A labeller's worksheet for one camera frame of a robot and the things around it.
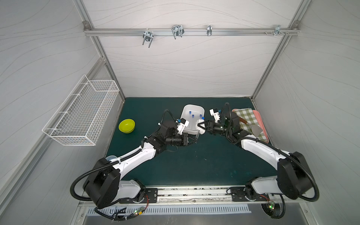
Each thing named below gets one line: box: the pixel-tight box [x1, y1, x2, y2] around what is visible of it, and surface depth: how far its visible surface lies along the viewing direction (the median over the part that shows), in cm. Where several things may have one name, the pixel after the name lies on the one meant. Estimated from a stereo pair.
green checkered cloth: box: [256, 130, 269, 142], surface depth 98 cm
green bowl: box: [118, 118, 136, 134], surface depth 101 cm
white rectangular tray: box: [180, 104, 205, 135], surface depth 110 cm
